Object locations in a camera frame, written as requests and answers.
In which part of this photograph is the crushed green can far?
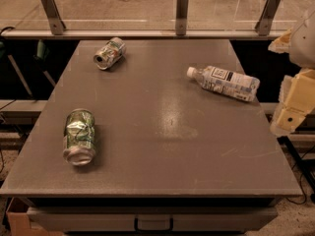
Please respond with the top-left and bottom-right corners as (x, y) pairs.
(94, 37), (126, 70)

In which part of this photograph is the metal rail beam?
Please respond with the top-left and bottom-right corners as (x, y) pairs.
(2, 29), (284, 39)

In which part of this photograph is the crushed green can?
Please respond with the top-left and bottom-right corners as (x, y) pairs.
(63, 109), (96, 166)
(94, 37), (126, 70)

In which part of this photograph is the right metal bracket post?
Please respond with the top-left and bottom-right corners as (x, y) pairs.
(255, 0), (282, 36)

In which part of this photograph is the glass barrier panel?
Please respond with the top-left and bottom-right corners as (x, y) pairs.
(0, 0), (315, 31)

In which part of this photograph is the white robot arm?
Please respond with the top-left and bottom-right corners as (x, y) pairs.
(268, 8), (315, 137)

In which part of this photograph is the left metal bracket post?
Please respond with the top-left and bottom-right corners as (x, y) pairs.
(40, 0), (66, 35)

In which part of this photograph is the middle metal bracket post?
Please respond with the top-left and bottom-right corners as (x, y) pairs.
(175, 0), (189, 35)

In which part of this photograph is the metal bracket post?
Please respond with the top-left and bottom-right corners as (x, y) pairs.
(255, 0), (282, 36)
(40, 0), (66, 35)
(175, 0), (189, 35)

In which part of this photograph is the black cable on floor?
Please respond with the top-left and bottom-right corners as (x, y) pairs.
(284, 145), (315, 206)

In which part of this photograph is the crushed green can near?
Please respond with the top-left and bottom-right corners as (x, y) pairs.
(63, 109), (96, 166)

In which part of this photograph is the cardboard box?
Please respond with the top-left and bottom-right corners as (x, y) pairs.
(6, 198), (63, 236)

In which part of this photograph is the grey drawer with handle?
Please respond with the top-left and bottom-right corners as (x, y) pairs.
(27, 207), (278, 233)

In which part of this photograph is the clear plastic bottle blue label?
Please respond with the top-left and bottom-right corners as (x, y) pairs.
(187, 66), (260, 102)

